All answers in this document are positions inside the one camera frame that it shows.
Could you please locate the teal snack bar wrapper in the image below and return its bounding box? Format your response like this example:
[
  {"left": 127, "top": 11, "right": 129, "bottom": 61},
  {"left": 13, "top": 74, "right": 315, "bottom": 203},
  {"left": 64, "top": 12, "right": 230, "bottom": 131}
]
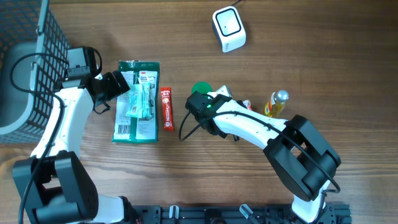
[{"left": 126, "top": 83, "right": 153, "bottom": 120}]

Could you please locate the red Nescafe coffee stick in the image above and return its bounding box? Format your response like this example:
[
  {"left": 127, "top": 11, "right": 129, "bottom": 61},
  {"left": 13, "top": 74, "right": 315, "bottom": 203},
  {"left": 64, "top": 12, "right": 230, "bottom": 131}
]
[{"left": 160, "top": 86, "right": 174, "bottom": 131}]

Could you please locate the green lid round container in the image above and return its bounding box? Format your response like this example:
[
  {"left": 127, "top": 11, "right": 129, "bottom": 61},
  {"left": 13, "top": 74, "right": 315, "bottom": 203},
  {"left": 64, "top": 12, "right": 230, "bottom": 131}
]
[{"left": 192, "top": 82, "right": 213, "bottom": 94}]

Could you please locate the red white juice carton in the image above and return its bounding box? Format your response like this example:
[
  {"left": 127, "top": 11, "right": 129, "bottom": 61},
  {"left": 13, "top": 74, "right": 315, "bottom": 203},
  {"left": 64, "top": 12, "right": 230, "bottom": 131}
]
[{"left": 215, "top": 85, "right": 252, "bottom": 111}]

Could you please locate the yellow oil bottle silver cap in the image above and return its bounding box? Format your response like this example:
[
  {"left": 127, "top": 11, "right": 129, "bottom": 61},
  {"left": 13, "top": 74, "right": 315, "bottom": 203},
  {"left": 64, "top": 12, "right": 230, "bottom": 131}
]
[{"left": 264, "top": 90, "right": 289, "bottom": 118}]

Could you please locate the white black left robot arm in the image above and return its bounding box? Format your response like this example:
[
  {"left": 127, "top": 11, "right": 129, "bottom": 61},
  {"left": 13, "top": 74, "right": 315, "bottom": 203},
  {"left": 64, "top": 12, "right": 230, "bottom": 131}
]
[{"left": 12, "top": 70, "right": 130, "bottom": 223}]

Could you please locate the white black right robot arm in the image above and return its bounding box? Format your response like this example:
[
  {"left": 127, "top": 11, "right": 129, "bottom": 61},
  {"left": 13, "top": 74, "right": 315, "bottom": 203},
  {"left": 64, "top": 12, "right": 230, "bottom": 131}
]
[{"left": 185, "top": 91, "right": 341, "bottom": 223}]

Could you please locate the white barcode scanner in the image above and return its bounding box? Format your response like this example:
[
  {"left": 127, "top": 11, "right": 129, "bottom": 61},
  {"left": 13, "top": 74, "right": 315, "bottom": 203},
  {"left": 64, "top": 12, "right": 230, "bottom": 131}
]
[{"left": 212, "top": 6, "right": 246, "bottom": 53}]

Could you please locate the grey plastic mesh basket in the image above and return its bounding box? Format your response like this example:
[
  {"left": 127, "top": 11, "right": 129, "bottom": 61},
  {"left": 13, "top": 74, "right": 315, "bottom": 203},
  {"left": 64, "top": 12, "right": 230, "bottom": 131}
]
[{"left": 1, "top": 1, "right": 70, "bottom": 144}]

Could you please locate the black left camera cable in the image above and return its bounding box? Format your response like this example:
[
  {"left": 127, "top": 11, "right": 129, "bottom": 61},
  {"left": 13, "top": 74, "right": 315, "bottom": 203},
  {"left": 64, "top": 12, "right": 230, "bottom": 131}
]
[{"left": 9, "top": 52, "right": 70, "bottom": 224}]

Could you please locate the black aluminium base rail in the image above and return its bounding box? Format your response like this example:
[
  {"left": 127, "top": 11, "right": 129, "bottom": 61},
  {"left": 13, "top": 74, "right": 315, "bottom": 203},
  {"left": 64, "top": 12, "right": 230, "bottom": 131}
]
[{"left": 133, "top": 203, "right": 353, "bottom": 224}]

